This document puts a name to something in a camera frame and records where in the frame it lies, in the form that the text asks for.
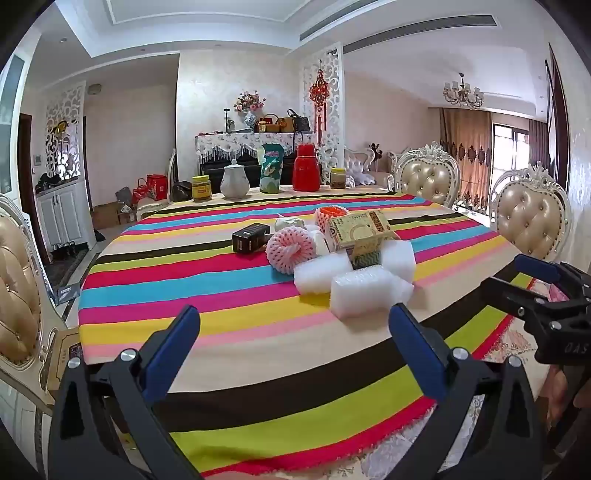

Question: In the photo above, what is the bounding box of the orange foam fruit net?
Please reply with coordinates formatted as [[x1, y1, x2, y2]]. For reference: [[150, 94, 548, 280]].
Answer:
[[315, 206, 348, 232]]

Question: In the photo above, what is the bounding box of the red Chinese knot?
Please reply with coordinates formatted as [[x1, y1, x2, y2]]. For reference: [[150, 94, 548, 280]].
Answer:
[[309, 69, 331, 144]]

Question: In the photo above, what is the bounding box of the white ornate sofa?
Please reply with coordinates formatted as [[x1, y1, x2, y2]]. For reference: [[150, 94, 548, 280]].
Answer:
[[344, 143, 398, 188]]

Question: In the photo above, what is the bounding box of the glass jar yellow label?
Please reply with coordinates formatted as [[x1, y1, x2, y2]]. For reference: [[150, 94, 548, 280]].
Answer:
[[191, 175, 213, 202]]

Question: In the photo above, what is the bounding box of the brown cardboard box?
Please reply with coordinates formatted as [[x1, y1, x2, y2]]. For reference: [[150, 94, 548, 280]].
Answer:
[[46, 328, 84, 402]]

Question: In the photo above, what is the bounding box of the yellow green carton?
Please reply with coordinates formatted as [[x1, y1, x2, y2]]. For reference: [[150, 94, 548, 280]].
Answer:
[[327, 210, 400, 252]]

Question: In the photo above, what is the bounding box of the white cabinet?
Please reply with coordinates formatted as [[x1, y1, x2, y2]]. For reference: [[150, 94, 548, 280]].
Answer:
[[36, 180, 90, 250]]

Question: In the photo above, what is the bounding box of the brown patterned curtain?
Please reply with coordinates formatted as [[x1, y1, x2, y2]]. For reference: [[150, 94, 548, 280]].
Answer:
[[438, 107, 492, 213]]

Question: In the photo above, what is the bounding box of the window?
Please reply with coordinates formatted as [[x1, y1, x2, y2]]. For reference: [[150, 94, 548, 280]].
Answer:
[[492, 122, 529, 185]]

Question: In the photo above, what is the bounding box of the white lattice screen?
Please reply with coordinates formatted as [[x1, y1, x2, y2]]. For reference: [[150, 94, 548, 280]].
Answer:
[[302, 42, 345, 171], [45, 80, 87, 181]]

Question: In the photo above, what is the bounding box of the white foam block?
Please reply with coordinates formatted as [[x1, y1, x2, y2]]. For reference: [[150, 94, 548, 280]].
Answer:
[[381, 240, 416, 282], [330, 265, 415, 310], [294, 256, 356, 296]]

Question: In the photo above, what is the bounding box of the green snack bag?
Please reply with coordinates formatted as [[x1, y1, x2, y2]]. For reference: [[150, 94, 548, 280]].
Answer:
[[259, 143, 283, 193]]

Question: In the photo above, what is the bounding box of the white ceramic jar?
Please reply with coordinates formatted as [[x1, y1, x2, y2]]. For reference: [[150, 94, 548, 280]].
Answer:
[[220, 159, 250, 200]]

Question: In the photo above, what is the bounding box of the green striped small carton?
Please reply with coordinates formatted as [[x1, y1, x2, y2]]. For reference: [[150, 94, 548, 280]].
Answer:
[[350, 249, 385, 271]]

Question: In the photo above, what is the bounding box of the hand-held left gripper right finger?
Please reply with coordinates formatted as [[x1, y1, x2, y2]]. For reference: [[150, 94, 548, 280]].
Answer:
[[389, 302, 555, 480]]

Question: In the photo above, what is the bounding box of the black carton box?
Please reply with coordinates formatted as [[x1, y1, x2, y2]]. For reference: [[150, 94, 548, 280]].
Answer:
[[232, 223, 271, 254]]

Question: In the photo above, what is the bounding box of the red gift box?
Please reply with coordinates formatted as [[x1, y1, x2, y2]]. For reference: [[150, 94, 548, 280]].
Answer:
[[147, 174, 169, 201]]

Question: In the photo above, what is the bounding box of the beige tufted ornate chair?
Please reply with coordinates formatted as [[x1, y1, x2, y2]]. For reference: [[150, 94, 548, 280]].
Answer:
[[490, 161, 573, 273], [0, 194, 70, 416], [392, 143, 462, 208]]

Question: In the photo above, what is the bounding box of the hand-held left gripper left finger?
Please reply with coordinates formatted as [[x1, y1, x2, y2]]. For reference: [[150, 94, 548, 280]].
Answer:
[[47, 305, 204, 480]]

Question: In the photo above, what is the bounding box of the striped colourful tablecloth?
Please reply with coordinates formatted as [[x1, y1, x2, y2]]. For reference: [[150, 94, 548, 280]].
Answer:
[[78, 185, 541, 480]]

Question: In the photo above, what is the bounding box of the open cardboard box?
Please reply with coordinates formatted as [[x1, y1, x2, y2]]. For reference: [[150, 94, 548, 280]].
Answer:
[[91, 203, 125, 229]]

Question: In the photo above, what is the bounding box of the lace piano cover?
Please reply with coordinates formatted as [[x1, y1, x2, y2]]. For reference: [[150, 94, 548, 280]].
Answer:
[[195, 131, 319, 161]]

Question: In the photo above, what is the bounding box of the black piano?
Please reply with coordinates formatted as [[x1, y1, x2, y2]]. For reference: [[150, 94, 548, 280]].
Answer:
[[199, 156, 296, 185]]

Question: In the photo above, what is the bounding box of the chandelier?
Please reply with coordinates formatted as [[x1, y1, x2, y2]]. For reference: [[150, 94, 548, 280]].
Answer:
[[443, 72, 485, 110]]

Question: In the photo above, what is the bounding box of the vase with pink flowers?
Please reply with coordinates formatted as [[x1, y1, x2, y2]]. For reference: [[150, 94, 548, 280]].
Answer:
[[234, 91, 267, 131]]

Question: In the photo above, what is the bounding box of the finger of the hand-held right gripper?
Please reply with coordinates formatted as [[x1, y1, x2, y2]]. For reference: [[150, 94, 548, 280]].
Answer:
[[514, 254, 591, 301], [479, 276, 555, 324]]

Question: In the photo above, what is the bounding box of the person's right hand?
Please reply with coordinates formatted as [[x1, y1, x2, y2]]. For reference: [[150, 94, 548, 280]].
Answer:
[[538, 367, 591, 444]]

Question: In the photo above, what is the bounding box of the red thermos jug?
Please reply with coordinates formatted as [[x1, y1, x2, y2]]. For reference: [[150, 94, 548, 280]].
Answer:
[[293, 143, 321, 192]]

